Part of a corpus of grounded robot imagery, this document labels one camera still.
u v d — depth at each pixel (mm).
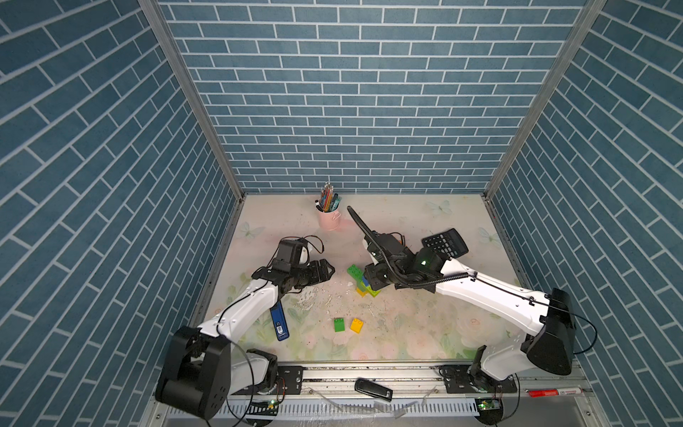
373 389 703
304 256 725
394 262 552
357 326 824
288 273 657
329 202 1023
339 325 825
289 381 736
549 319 412
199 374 404
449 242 1019
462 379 742
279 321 811
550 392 717
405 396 718
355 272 843
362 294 896
